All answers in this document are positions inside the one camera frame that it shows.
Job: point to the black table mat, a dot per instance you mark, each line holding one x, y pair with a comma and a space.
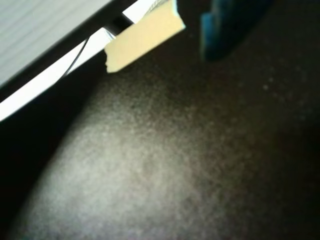
175, 150

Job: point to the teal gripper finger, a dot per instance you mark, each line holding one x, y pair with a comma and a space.
225, 30

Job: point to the masking tape piece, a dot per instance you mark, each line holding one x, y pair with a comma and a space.
142, 40

